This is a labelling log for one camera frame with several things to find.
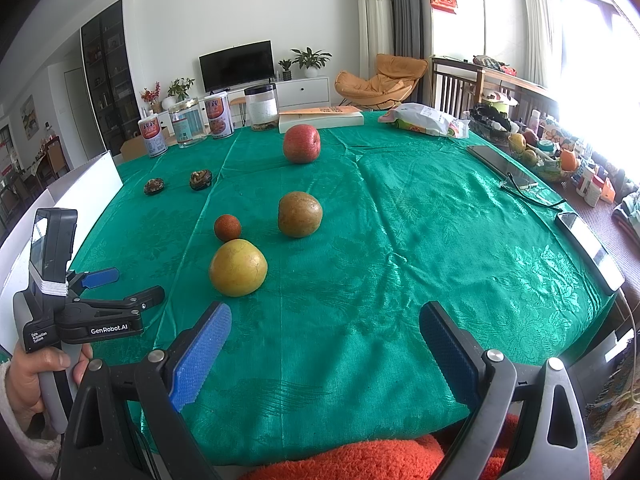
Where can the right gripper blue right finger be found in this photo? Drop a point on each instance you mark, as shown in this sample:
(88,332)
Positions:
(549,440)

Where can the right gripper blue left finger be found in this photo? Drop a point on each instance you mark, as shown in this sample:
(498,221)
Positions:
(126,420)

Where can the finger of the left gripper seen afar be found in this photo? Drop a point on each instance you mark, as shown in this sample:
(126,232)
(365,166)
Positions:
(90,280)

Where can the white cardboard box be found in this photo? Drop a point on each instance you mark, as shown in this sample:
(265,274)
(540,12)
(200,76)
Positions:
(87,189)

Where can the yellow grapefruit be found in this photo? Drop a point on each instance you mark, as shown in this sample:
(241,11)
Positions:
(238,268)

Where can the small dark red fruit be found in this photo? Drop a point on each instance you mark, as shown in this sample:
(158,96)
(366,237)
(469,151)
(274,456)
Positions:
(227,227)

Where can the green brown round fruit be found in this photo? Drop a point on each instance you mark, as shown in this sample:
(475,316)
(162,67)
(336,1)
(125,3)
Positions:
(299,214)

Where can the red apple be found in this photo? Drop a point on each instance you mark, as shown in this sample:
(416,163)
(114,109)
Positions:
(302,144)

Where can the person's left hand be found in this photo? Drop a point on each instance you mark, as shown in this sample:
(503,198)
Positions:
(22,378)

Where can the orange fluffy sleeve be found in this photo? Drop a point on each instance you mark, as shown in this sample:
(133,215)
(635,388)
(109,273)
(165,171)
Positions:
(380,459)

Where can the cardboard carton on floor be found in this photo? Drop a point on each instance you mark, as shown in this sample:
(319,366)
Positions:
(140,146)

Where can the red label can left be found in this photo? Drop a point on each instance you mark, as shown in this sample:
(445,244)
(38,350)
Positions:
(152,135)

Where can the red label can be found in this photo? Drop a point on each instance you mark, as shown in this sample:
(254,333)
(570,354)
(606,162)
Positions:
(152,135)
(218,115)

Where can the green satin tablecloth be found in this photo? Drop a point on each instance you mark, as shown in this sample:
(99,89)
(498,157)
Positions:
(328,350)

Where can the glass jar blue label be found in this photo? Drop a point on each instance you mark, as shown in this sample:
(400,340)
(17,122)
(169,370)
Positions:
(186,120)

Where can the red flower vase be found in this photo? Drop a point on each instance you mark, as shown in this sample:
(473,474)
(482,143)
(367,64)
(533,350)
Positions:
(151,97)

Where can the leafy plant white vase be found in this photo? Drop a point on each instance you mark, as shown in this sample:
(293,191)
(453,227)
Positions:
(178,91)

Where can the red label can right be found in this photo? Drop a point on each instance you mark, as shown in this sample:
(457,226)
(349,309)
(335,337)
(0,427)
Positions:
(218,115)

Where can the black glass cabinet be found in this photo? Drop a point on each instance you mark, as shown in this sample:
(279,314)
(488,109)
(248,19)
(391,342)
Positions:
(110,87)

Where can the white tv cabinet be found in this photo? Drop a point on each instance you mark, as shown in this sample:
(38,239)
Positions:
(295,94)

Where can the white jar black lid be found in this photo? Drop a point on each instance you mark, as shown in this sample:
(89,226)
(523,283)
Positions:
(262,107)

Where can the white book orange cover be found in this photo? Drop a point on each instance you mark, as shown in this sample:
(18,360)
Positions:
(321,117)

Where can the black tablet far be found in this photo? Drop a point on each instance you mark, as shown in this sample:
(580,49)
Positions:
(502,165)

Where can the black television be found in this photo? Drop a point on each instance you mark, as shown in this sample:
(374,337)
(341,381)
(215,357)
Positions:
(227,68)

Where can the glass fruit bowl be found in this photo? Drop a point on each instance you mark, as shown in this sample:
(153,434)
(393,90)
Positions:
(549,167)

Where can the small dark potted plant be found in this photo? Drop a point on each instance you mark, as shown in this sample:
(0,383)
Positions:
(286,69)

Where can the green potted plant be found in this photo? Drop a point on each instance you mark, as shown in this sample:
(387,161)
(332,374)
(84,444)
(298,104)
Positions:
(309,61)

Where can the white snack bag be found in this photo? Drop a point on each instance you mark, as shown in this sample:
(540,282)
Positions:
(421,118)

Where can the orange lounge chair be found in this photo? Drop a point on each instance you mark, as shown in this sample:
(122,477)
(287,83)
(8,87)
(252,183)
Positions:
(395,80)

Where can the white standing air conditioner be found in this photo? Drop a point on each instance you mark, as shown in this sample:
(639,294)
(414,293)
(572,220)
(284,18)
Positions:
(376,35)

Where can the grey curtain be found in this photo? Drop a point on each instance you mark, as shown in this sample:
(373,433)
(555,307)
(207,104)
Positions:
(412,31)

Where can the white sheer curtain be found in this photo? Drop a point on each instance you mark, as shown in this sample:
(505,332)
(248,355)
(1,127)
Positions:
(544,42)

